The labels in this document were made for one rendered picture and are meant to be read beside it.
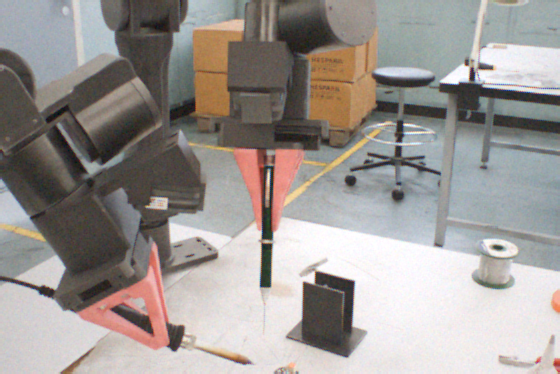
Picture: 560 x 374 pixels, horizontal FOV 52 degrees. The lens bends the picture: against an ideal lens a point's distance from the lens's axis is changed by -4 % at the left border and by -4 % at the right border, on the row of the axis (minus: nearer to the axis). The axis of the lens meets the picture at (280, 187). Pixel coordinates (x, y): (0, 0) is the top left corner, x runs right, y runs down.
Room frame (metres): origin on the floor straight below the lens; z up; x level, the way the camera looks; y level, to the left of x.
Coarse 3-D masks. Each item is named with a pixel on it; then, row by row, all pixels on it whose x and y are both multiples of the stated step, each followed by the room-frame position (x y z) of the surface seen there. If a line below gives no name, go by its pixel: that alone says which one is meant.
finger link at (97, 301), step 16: (96, 288) 0.40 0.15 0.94; (112, 288) 0.39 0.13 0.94; (128, 288) 0.40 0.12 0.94; (144, 288) 0.40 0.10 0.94; (80, 304) 0.39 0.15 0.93; (96, 304) 0.39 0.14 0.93; (112, 304) 0.40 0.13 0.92; (160, 304) 0.42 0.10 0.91; (96, 320) 0.40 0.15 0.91; (112, 320) 0.40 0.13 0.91; (160, 320) 0.41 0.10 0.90; (128, 336) 0.41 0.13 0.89; (144, 336) 0.41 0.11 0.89; (160, 336) 0.41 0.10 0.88
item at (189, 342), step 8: (184, 336) 0.43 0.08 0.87; (192, 336) 0.43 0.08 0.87; (184, 344) 0.43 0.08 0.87; (192, 344) 0.43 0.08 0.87; (200, 344) 0.43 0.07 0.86; (208, 344) 0.44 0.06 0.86; (208, 352) 0.43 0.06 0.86; (216, 352) 0.43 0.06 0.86; (224, 352) 0.43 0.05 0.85; (232, 352) 0.44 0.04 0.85; (232, 360) 0.43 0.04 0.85; (240, 360) 0.43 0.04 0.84
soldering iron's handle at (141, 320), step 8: (40, 288) 0.42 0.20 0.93; (48, 288) 0.42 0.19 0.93; (48, 296) 0.42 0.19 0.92; (120, 312) 0.42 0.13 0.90; (128, 312) 0.42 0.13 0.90; (136, 312) 0.43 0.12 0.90; (128, 320) 0.42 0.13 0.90; (136, 320) 0.42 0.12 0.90; (144, 320) 0.42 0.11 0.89; (144, 328) 0.42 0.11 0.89; (152, 328) 0.42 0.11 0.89; (168, 328) 0.43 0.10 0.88; (176, 328) 0.43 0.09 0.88; (184, 328) 0.43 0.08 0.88; (176, 336) 0.42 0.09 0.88; (168, 344) 0.42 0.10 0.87; (176, 344) 0.42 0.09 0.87
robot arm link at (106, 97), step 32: (96, 64) 0.45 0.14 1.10; (128, 64) 0.45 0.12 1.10; (0, 96) 0.37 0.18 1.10; (64, 96) 0.41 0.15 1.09; (96, 96) 0.44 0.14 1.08; (128, 96) 0.44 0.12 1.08; (0, 128) 0.37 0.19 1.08; (32, 128) 0.39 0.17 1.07; (96, 128) 0.42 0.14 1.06; (128, 128) 0.44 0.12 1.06; (96, 160) 0.45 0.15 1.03
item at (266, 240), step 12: (264, 168) 0.51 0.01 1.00; (264, 180) 0.50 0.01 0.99; (264, 192) 0.50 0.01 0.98; (264, 204) 0.49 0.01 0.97; (264, 216) 0.49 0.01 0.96; (264, 228) 0.49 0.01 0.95; (264, 240) 0.48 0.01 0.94; (264, 252) 0.48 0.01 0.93; (264, 264) 0.48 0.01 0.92; (264, 276) 0.47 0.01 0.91
